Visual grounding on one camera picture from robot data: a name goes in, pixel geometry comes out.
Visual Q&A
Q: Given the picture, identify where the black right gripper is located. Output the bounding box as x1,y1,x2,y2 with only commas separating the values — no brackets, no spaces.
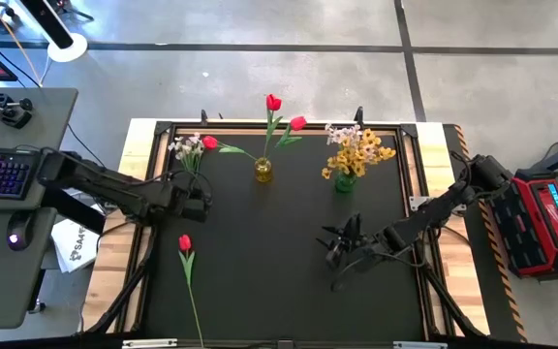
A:
315,211,382,272

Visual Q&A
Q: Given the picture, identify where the green glass vase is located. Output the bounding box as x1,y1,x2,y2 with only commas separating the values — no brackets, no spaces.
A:
334,170,357,194

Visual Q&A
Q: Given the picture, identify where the white artificial flower bunch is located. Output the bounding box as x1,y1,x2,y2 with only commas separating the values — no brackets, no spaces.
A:
167,133,207,175
325,123,380,159

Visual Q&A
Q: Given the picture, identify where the yellow artificial flower bunch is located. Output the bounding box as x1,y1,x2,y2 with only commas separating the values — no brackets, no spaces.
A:
358,128,397,164
321,144,368,179

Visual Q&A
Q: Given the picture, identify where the yellow glass vase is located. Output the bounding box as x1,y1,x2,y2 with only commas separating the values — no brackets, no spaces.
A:
254,157,274,184

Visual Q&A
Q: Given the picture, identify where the black desk leg beam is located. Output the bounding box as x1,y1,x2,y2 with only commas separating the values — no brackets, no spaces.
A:
41,186,107,235

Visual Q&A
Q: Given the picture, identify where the white printed paper bag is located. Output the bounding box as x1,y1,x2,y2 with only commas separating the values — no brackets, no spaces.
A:
49,203,106,274

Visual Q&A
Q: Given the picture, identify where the black ramp hazard striped edge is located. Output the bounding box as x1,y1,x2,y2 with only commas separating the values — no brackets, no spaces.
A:
442,123,528,343

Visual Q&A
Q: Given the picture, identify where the black computer mouse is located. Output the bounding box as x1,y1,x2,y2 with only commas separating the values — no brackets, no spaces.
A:
6,209,37,252

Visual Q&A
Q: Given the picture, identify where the red black power station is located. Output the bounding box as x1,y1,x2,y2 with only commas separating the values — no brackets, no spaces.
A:
484,167,558,281

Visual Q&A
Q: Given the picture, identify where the black aluminium table frame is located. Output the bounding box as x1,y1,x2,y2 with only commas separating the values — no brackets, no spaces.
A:
82,118,488,343

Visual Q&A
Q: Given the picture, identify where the silver metal bracket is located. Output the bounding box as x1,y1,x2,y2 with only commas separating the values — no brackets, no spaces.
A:
392,340,449,349
121,338,178,349

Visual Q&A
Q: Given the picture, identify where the black clamp mount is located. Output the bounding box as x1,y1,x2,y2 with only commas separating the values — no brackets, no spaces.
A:
0,92,34,130

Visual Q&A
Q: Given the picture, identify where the black post white round base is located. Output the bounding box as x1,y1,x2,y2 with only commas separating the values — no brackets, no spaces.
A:
19,0,89,63

